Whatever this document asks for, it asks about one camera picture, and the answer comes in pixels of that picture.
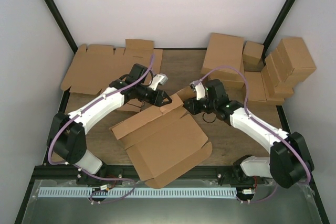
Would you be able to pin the middle folded cardboard box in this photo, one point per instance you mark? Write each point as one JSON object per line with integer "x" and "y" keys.
{"x": 256, "y": 90}

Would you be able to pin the flat cardboard sheet stack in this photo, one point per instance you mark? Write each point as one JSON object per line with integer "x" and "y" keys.
{"x": 95, "y": 66}

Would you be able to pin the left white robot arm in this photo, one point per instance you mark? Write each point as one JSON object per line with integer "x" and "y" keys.
{"x": 67, "y": 136}

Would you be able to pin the small folded cardboard box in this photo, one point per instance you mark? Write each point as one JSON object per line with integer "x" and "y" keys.
{"x": 252, "y": 52}

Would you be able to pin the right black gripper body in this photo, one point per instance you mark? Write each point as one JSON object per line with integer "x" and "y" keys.
{"x": 196, "y": 109}

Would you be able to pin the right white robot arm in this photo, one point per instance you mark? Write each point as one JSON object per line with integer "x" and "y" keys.
{"x": 289, "y": 160}

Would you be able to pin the left black frame post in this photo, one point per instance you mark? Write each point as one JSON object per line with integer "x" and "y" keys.
{"x": 61, "y": 24}

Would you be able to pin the brown cardboard box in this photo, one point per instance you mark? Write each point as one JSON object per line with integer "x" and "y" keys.
{"x": 159, "y": 138}

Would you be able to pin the large folded cardboard box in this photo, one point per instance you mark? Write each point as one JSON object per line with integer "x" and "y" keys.
{"x": 223, "y": 50}

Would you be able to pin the leaning folded cardboard box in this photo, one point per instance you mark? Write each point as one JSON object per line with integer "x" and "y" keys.
{"x": 274, "y": 74}

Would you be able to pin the low cardboard box stack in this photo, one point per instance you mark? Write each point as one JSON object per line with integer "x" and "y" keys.
{"x": 275, "y": 101}

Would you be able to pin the light blue slotted cable duct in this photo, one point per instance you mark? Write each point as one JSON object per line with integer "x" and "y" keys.
{"x": 71, "y": 192}

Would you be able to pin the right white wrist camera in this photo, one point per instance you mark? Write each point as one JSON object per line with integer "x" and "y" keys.
{"x": 199, "y": 89}

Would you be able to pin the black frame post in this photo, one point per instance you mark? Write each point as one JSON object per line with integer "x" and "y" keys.
{"x": 288, "y": 4}
{"x": 61, "y": 24}

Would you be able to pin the right black frame post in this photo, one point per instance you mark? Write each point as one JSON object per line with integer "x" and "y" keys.
{"x": 288, "y": 4}

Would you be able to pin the tall folded cardboard box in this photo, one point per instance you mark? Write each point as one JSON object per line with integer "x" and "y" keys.
{"x": 298, "y": 62}

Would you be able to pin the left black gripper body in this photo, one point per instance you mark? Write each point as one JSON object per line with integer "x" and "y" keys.
{"x": 155, "y": 100}

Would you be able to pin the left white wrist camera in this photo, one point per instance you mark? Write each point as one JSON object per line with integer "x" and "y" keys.
{"x": 158, "y": 80}

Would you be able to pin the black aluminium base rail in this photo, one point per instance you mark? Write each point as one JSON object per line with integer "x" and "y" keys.
{"x": 223, "y": 174}

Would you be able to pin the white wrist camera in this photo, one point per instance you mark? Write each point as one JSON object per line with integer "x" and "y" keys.
{"x": 199, "y": 89}
{"x": 158, "y": 80}

